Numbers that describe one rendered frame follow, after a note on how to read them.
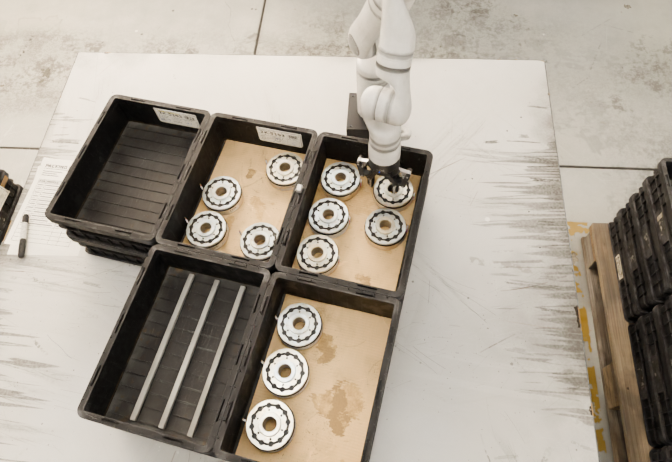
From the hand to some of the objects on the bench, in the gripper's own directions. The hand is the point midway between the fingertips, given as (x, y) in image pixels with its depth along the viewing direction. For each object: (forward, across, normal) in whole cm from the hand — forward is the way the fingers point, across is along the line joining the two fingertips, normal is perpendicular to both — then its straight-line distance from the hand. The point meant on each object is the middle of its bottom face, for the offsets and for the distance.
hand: (383, 184), depth 141 cm
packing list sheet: (+17, -93, -27) cm, 98 cm away
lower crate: (+17, -63, -17) cm, 67 cm away
